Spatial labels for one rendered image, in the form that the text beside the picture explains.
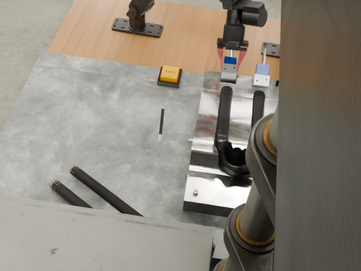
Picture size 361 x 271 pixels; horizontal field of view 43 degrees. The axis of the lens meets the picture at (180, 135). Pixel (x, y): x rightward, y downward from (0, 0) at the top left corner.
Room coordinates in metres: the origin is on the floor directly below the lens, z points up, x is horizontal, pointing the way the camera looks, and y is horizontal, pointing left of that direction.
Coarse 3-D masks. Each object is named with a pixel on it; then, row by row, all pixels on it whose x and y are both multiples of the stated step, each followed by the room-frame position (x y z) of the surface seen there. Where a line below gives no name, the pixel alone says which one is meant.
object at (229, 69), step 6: (228, 60) 1.14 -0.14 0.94; (234, 60) 1.14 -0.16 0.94; (222, 66) 1.11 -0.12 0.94; (228, 66) 1.11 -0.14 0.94; (234, 66) 1.11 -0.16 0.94; (222, 72) 1.09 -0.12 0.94; (228, 72) 1.09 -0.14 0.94; (234, 72) 1.09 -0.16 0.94; (222, 78) 1.09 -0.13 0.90; (228, 78) 1.09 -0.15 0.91; (234, 78) 1.09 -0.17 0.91
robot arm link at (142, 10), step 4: (132, 0) 1.40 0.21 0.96; (136, 0) 1.39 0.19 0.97; (140, 0) 1.39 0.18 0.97; (144, 0) 1.38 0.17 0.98; (148, 0) 1.37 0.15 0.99; (152, 0) 1.38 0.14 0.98; (132, 4) 1.41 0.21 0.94; (136, 4) 1.39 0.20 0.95; (140, 4) 1.38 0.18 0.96; (144, 4) 1.38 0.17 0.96; (148, 4) 1.38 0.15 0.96; (152, 4) 1.42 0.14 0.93; (140, 8) 1.38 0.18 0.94; (144, 8) 1.38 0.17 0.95; (148, 8) 1.40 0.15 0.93; (140, 12) 1.38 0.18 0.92; (144, 12) 1.39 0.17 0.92; (136, 16) 1.39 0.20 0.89; (140, 16) 1.38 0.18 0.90
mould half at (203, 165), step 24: (216, 72) 1.13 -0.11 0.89; (216, 96) 1.02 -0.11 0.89; (240, 96) 1.03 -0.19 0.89; (216, 120) 0.92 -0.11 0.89; (240, 120) 0.93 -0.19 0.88; (192, 144) 0.79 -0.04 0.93; (240, 144) 0.80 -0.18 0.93; (192, 168) 0.75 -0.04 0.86; (216, 168) 0.75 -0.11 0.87; (192, 192) 0.67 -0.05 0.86; (216, 192) 0.67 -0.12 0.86; (240, 192) 0.68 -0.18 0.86
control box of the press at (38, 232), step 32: (0, 224) 0.25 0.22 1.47; (32, 224) 0.25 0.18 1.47; (64, 224) 0.25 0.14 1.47; (96, 224) 0.25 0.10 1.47; (128, 224) 0.26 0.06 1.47; (160, 224) 0.26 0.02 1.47; (192, 224) 0.27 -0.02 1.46; (0, 256) 0.20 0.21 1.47; (32, 256) 0.21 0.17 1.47; (64, 256) 0.21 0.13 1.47; (96, 256) 0.21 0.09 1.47; (128, 256) 0.22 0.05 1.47; (160, 256) 0.22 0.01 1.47; (192, 256) 0.22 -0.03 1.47
